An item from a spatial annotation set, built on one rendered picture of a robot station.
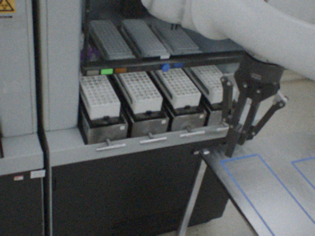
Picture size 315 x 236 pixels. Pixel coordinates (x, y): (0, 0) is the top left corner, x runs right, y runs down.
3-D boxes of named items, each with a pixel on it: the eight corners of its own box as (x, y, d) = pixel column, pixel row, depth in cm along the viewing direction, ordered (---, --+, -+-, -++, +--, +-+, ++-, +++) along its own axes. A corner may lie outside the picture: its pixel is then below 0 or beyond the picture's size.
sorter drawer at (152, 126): (81, 42, 187) (81, 25, 181) (109, 41, 192) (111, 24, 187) (134, 147, 136) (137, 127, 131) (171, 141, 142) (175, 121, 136)
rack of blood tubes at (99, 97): (70, 73, 153) (70, 59, 149) (95, 71, 157) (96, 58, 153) (90, 122, 133) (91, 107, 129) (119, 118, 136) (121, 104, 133)
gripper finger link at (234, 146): (242, 124, 81) (245, 125, 80) (233, 149, 85) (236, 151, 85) (237, 131, 78) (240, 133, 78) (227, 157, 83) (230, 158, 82)
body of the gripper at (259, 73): (235, 51, 68) (222, 96, 74) (284, 71, 65) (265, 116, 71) (251, 37, 73) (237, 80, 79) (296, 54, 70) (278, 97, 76)
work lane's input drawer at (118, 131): (47, 44, 181) (47, 26, 175) (78, 43, 186) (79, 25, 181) (90, 154, 130) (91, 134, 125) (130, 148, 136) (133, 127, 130)
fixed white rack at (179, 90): (144, 67, 165) (146, 54, 161) (166, 66, 169) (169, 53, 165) (174, 111, 144) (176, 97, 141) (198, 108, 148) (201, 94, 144)
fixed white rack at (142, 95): (108, 71, 159) (109, 57, 155) (132, 68, 163) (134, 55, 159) (134, 116, 138) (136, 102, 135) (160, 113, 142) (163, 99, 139)
